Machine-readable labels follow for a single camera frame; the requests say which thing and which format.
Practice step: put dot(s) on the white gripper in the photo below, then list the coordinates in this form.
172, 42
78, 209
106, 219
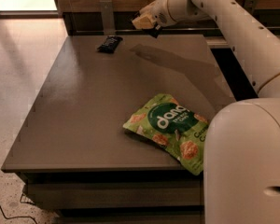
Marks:
156, 12

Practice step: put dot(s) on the black rxbar chocolate bar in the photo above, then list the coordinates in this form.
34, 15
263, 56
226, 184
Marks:
154, 32

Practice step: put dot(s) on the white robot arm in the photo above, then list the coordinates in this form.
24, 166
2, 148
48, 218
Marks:
241, 167

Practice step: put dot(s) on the dark rxbar blueberry bar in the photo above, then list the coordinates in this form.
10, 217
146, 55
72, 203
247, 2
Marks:
110, 44

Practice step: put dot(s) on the green dang chips bag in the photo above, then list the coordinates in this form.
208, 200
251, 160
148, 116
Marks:
174, 128

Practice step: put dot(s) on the grey drawer cabinet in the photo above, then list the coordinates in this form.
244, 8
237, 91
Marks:
74, 131

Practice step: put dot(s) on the top grey drawer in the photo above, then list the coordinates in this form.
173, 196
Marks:
115, 195

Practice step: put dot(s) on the grey drawer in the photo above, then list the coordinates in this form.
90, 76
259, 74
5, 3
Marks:
115, 195
132, 219

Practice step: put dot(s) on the lower grey drawer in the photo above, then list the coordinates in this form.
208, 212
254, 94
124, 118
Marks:
132, 219

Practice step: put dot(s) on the horizontal metal rail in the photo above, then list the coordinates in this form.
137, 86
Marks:
168, 31

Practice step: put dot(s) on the left metal bracket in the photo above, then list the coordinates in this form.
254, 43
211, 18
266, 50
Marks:
107, 15

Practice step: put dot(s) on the metal bracket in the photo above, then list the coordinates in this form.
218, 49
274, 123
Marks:
250, 5
107, 15

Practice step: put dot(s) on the right metal bracket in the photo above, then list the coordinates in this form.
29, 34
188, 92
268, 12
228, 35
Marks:
250, 5

